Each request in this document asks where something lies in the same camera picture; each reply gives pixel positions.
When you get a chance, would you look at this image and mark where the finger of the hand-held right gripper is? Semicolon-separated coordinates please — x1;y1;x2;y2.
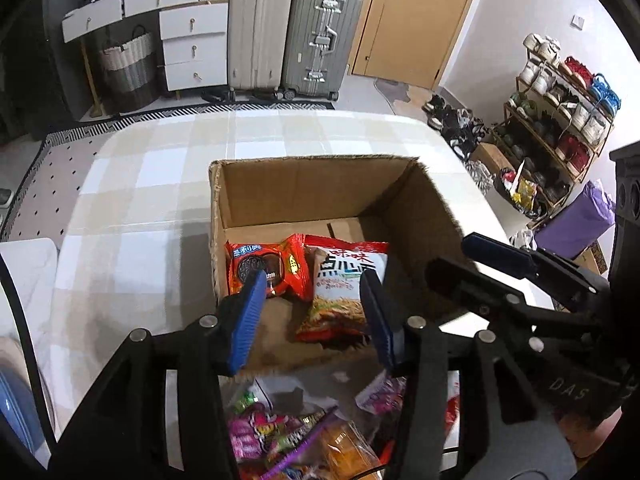
425;256;608;356
461;231;613;313

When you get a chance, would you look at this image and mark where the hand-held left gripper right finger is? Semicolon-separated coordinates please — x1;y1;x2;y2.
359;269;581;480

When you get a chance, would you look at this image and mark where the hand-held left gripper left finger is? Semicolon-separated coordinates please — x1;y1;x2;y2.
47;269;269;480

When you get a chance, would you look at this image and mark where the white red noodle snack packet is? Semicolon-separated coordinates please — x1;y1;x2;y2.
292;235;390;343

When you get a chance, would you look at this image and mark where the red cookie packet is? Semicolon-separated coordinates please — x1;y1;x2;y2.
225;233;315;302

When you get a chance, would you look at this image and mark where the brown cardboard box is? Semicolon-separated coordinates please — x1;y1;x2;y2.
208;155;468;376

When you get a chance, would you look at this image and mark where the orange snack packet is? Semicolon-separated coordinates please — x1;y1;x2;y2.
320;422;381;480

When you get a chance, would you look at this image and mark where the person's right forearm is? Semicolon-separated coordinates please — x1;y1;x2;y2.
560;407;626;460

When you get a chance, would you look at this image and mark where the purple bag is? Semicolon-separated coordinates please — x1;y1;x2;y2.
535;180;617;261

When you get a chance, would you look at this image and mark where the black bin with packets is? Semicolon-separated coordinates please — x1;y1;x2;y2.
495;167;540;217

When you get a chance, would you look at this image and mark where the printed cardboard box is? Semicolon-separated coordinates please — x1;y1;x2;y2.
575;242;608;276

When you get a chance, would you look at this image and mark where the pink white snack packet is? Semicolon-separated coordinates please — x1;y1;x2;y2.
355;372;408;416

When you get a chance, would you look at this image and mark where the small cardboard box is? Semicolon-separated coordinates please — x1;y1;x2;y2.
470;142;516;176

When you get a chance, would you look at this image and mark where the wooden shoe rack with shoes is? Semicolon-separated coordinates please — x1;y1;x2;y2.
500;32;623;206

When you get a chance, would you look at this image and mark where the pile of shoes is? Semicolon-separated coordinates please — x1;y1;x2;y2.
422;94;496;196

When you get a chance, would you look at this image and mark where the checkered tablecloth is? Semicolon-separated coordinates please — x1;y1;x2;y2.
47;110;556;480

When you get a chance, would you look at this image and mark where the grey door mat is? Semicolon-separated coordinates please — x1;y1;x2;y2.
374;77;446;118

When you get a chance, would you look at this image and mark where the beige bowl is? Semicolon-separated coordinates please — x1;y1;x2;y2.
0;335;43;381

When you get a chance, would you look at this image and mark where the wooden door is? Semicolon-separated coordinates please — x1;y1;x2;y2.
347;0;487;91

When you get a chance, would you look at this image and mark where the blue bowl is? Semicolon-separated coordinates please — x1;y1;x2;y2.
0;367;36;461

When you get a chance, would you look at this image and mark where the woven laundry basket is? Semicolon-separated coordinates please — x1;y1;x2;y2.
97;25;161;111

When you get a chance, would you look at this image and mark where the white drawer cabinet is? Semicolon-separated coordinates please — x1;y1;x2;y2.
61;0;231;93

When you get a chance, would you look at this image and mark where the beige suitcase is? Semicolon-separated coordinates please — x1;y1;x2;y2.
227;0;296;101

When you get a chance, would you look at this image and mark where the silver suitcase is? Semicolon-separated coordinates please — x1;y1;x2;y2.
280;0;365;102

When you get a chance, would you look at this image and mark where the dark wardrobe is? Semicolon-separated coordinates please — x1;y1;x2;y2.
0;0;83;138

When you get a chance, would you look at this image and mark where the black cable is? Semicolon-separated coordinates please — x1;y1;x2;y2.
0;252;58;456

